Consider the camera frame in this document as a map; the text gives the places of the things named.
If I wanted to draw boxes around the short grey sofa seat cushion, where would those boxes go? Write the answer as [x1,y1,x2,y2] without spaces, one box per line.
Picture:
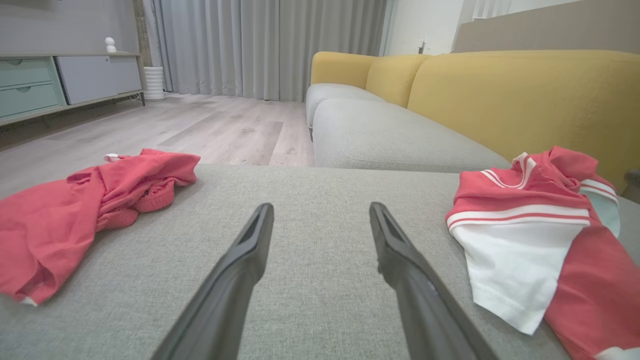
[305,82,386,129]

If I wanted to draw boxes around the long grey sofa seat cushion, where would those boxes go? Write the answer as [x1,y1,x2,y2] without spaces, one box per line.
[312,98,511,174]

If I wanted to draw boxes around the grey pleated curtain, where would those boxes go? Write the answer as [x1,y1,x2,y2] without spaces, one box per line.
[142,0,389,103]

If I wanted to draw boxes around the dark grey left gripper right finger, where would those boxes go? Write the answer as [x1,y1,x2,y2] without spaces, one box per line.
[369,202,501,360]

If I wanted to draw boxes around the large yellow sofa back cushion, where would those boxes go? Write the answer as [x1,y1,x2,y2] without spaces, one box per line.
[407,49,640,194]

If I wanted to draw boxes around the small yellow sofa back cushion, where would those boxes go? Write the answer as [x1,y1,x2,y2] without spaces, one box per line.
[365,54,431,109]

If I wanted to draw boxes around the grey sofa chaise cushion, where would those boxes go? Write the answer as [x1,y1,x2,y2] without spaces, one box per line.
[0,164,640,360]

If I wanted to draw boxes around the red shorts with white stripes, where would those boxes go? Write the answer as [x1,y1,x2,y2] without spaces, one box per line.
[0,148,201,306]

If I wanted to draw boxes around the white ribbed plant pot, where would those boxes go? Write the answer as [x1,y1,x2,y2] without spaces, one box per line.
[143,66,166,101]

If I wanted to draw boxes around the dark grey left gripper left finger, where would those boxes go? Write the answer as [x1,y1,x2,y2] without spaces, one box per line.
[151,203,275,360]

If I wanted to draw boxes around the red basketball jersey number 23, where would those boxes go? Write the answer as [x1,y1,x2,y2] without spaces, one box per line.
[446,145,640,360]

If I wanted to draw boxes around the low TV cabinet with drawers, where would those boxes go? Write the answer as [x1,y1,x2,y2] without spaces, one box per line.
[0,52,147,127]

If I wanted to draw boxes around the yellow sofa armrest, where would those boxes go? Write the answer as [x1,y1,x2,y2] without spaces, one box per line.
[310,51,377,90]

